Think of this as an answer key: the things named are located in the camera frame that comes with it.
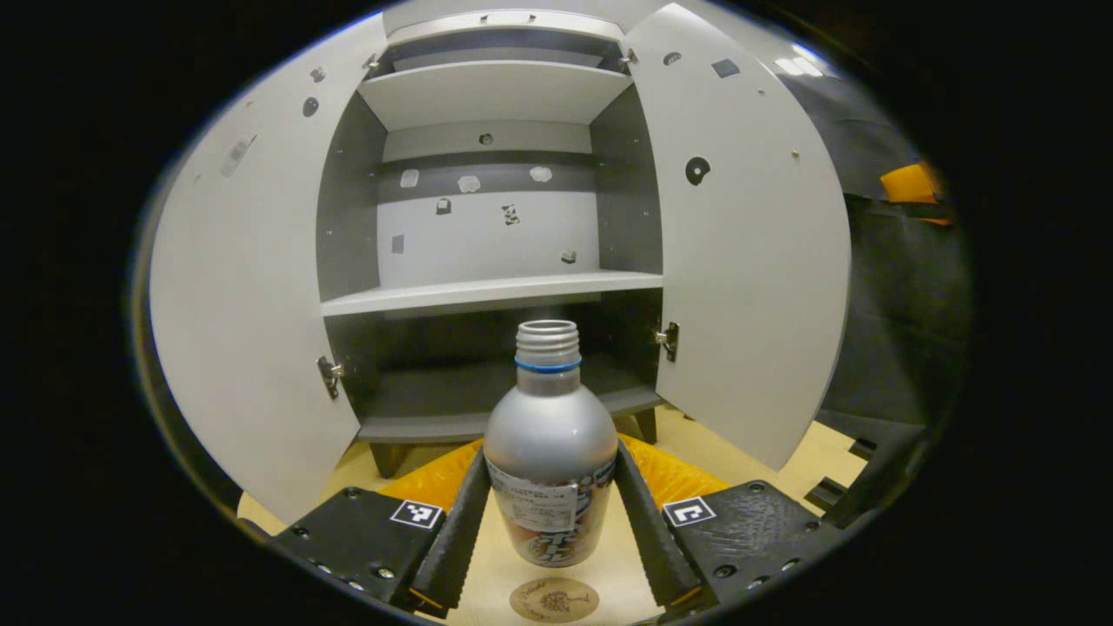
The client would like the grey cabinet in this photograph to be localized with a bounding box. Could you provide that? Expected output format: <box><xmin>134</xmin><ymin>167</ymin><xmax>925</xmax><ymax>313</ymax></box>
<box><xmin>315</xmin><ymin>7</ymin><xmax>666</xmax><ymax>479</ymax></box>

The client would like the grey cabinet door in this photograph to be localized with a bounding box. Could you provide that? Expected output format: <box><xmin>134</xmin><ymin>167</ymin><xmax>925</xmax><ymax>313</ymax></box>
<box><xmin>150</xmin><ymin>13</ymin><xmax>390</xmax><ymax>524</ymax></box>
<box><xmin>624</xmin><ymin>3</ymin><xmax>851</xmax><ymax>472</ymax></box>

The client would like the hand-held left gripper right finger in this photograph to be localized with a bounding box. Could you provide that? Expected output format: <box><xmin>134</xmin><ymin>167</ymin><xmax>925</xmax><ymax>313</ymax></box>
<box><xmin>616</xmin><ymin>435</ymin><xmax>849</xmax><ymax>614</ymax></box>

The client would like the round brown coaster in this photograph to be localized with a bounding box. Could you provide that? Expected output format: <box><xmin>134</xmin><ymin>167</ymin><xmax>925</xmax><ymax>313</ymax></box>
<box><xmin>509</xmin><ymin>577</ymin><xmax>601</xmax><ymax>623</ymax></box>

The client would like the grey cabinet shelf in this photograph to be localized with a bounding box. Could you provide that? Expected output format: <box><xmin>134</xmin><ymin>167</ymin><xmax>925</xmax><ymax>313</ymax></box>
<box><xmin>391</xmin><ymin>50</ymin><xmax>607</xmax><ymax>73</ymax></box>
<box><xmin>357</xmin><ymin>61</ymin><xmax>634</xmax><ymax>131</ymax></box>
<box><xmin>320</xmin><ymin>270</ymin><xmax>664</xmax><ymax>319</ymax></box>

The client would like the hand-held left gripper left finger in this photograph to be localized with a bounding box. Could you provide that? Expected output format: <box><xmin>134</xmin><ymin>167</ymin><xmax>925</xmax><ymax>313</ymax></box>
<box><xmin>270</xmin><ymin>439</ymin><xmax>492</xmax><ymax>620</ymax></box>

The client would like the silver bottle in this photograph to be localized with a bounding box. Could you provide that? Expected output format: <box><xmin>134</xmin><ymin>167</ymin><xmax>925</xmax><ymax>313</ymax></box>
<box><xmin>483</xmin><ymin>319</ymin><xmax>620</xmax><ymax>569</ymax></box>

